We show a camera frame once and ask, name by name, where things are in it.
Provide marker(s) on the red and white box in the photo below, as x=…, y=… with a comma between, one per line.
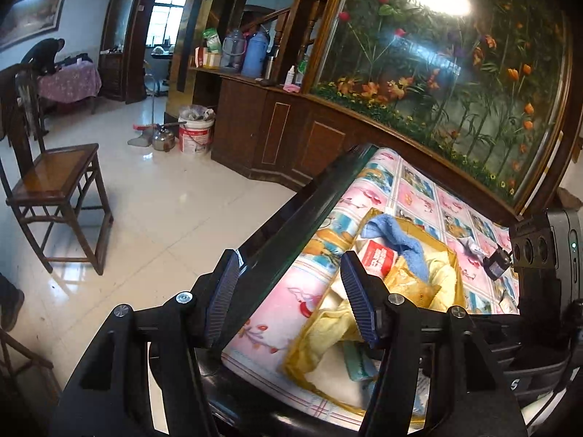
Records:
x=200, y=57

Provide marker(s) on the small white bottle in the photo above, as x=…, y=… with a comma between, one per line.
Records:
x=290, y=74

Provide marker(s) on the white foil packet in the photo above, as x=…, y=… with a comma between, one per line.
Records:
x=471, y=248

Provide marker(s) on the steel flask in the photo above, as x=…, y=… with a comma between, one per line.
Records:
x=269, y=66

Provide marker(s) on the pale yellow cloth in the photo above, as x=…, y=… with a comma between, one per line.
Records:
x=446, y=282

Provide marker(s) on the red and white packet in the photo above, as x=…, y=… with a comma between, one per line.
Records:
x=378, y=257

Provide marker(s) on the table with pink cloth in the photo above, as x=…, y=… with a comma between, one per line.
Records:
x=68, y=83

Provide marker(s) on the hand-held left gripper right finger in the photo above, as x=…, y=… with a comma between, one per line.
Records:
x=360, y=300

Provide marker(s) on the framed wall picture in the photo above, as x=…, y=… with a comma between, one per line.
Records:
x=32, y=13

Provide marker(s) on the dark wooden cabinet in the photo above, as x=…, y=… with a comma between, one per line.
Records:
x=282, y=123

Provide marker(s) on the wooden chair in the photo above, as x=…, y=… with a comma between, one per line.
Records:
x=20, y=364
x=54, y=182

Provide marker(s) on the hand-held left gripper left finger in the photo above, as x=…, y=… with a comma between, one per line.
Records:
x=223, y=296

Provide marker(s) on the floral glass panel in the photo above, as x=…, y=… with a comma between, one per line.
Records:
x=442, y=77

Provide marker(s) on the metal kettle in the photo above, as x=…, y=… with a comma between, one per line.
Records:
x=163, y=139

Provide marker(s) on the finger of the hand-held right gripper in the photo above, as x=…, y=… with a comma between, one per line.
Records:
x=494, y=334

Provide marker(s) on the floor mop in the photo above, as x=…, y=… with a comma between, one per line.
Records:
x=140, y=139

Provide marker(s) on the white plastic bucket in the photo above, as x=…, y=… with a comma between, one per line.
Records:
x=196, y=135

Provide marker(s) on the printed tablecloth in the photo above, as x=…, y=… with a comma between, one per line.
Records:
x=278, y=323

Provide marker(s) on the pink cloth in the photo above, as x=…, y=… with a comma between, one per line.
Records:
x=291, y=87

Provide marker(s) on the grey-blue water jug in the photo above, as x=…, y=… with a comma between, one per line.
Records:
x=233, y=50

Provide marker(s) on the beige snack packet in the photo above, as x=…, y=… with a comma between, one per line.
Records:
x=412, y=282

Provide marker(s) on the small blue cloth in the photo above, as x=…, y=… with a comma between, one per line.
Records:
x=403, y=241

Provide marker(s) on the dark shoe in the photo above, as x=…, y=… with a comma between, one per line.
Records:
x=11, y=302

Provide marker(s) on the blue thermos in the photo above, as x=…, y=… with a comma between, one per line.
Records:
x=253, y=54

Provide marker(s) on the pale green packet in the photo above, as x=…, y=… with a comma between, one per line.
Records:
x=360, y=364

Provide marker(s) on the pale yellow towel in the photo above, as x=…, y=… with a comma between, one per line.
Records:
x=332, y=325

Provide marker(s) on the yellow cardboard box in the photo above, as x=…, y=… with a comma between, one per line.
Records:
x=314, y=373

